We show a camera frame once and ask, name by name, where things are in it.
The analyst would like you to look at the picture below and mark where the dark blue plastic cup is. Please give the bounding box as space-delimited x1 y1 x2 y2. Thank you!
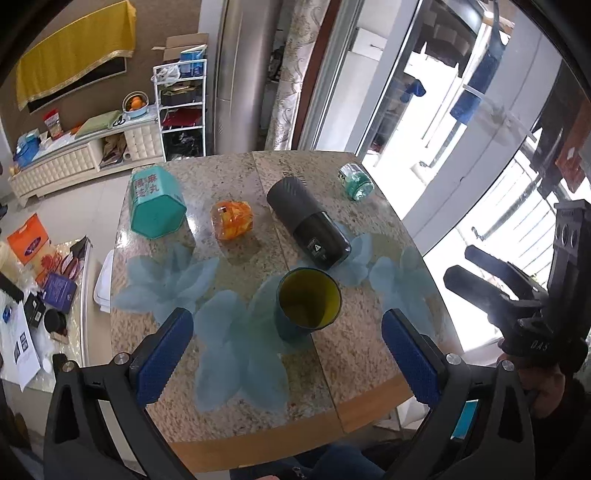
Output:
274 267 342 343

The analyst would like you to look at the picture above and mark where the person's right hand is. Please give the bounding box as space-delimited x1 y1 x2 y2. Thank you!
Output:
497 353 566 418

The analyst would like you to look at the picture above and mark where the black round case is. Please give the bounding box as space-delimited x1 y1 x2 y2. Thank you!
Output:
43 309 67 337

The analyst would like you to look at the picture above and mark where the white plastic stool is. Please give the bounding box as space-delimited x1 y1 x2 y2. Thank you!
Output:
93 249 114 313

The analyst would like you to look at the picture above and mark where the purple box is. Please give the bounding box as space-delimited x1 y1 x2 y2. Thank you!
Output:
42 273 77 314

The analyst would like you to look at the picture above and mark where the clear green glass jar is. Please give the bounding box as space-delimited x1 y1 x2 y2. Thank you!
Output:
339 162 375 201

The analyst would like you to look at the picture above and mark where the orange paper bag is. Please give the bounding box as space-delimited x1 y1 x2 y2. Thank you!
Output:
7 214 56 265

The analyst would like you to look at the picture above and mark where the black cylindrical speaker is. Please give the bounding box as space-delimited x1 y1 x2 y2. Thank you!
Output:
266 177 352 270

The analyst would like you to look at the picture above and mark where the teal hexagonal tin box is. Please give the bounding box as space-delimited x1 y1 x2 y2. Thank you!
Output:
129 165 186 240

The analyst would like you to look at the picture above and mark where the orange candy jar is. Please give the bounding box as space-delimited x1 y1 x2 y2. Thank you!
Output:
211 200 253 241

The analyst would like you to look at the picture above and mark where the white tufted tv cabinet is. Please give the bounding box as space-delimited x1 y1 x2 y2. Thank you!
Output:
8 105 164 206

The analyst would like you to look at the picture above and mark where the fruit bowl with oranges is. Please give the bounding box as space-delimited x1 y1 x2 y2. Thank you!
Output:
122 91 149 113

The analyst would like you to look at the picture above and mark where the patterned beige curtain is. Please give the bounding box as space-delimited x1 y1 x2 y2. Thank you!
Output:
264 0 329 151

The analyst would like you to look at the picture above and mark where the yellow cloth covered television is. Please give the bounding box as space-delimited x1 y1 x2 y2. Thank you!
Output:
15 1 136 110

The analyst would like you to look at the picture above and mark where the cardboard box on rack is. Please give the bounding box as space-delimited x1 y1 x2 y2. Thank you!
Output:
151 33 209 77

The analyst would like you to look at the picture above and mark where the white wire shelf rack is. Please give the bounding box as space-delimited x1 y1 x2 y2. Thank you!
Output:
151 58 207 161

